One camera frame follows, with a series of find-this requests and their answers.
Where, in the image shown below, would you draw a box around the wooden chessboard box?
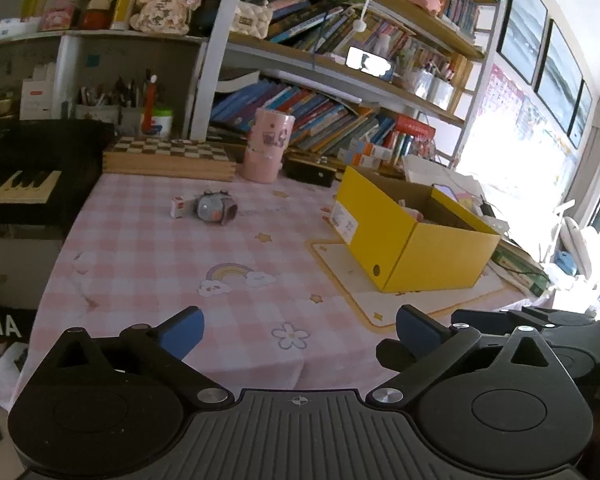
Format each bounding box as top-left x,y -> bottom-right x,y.
102,136 -> 238,183

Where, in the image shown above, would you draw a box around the white plastic bag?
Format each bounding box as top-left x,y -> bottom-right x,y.
0,342 -> 28,411

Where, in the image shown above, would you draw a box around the red marker box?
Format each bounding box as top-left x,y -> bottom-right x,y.
395,115 -> 437,158

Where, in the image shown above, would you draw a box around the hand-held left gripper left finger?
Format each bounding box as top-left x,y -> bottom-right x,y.
50,306 -> 231,408

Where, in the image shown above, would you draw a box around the white jar green lid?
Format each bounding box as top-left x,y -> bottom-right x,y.
151,108 -> 175,138

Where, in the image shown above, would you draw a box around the flat white box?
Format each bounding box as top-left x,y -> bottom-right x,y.
0,17 -> 42,38

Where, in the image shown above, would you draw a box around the row of colourful picture books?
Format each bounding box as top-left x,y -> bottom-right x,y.
267,0 -> 411,56

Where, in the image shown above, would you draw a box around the row of small paperback books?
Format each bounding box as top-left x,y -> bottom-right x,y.
442,0 -> 481,43

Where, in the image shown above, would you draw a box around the red round bottle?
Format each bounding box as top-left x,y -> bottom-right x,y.
80,0 -> 112,31

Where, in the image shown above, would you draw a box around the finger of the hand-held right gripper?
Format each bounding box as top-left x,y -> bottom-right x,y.
375,339 -> 423,373
451,307 -> 521,335

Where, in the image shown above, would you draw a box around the white frame wooden bookshelf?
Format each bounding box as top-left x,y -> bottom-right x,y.
190,0 -> 511,171

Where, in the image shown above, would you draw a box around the yellow cardboard box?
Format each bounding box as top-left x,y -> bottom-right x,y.
330,165 -> 502,293

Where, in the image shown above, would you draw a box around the small red white box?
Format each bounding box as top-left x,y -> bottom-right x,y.
171,197 -> 198,219

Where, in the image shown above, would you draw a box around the white thick book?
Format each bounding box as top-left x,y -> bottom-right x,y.
215,70 -> 261,93

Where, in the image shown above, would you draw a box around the red pen with penguin top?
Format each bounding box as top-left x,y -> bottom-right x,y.
140,74 -> 159,133

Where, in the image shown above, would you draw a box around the stack of white papers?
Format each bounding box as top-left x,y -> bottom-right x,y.
402,155 -> 486,201

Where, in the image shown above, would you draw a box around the grey pen cup with pens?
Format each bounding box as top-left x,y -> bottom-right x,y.
119,77 -> 146,136

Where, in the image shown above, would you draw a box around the white desk hutch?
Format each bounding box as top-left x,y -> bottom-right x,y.
0,30 -> 211,141

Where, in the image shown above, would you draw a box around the white quilted pearl handbag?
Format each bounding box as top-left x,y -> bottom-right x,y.
230,0 -> 273,38

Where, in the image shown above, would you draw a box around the pink gift box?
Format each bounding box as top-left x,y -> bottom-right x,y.
40,0 -> 78,31

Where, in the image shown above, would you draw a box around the yellow white bottle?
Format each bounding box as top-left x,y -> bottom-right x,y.
110,0 -> 136,31

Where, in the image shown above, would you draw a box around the orange white small boxes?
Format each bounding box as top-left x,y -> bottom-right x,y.
350,142 -> 396,168

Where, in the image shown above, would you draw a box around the white phone on stand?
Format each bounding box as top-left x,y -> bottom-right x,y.
346,46 -> 393,78

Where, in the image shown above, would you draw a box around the patterned pen cup with pens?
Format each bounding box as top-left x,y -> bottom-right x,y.
75,77 -> 121,123

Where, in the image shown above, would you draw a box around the doll in pink floral dress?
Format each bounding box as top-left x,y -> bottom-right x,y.
130,0 -> 202,36

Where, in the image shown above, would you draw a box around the green book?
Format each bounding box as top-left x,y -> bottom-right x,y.
495,247 -> 551,296

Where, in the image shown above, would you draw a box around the pink wall poster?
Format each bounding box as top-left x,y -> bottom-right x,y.
480,62 -> 531,136

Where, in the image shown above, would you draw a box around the row of leaning blue books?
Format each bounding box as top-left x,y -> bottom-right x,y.
211,80 -> 398,156

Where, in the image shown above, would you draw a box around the black keyboard stand bar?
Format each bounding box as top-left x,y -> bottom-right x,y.
0,302 -> 38,343

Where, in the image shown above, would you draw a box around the pink checked cloth desktop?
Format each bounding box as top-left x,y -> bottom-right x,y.
12,172 -> 546,393

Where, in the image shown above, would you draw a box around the white box red label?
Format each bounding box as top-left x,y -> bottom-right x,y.
19,62 -> 56,121

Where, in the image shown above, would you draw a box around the black electronic keyboard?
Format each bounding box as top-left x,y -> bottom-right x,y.
0,119 -> 116,226

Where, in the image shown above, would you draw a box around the pink cylindrical container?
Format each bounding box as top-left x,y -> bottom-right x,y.
241,107 -> 296,182

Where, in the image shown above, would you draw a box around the translucent storage container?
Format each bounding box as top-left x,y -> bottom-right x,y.
405,67 -> 435,101
427,77 -> 456,111

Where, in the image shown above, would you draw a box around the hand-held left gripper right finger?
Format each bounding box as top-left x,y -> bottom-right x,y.
367,304 -> 563,408

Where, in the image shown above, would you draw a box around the black rectangular case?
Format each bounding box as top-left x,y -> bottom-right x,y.
283,157 -> 337,188

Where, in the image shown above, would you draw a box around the black framed picture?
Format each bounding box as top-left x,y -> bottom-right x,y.
497,0 -> 549,86
568,80 -> 593,150
536,19 -> 584,120

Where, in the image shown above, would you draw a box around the white low cabinet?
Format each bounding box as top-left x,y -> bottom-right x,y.
0,237 -> 63,306

